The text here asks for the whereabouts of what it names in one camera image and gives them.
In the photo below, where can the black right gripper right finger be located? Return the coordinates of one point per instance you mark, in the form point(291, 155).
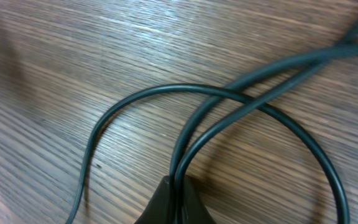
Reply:
point(191, 209)

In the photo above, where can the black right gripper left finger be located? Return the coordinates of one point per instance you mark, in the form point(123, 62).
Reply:
point(159, 210)

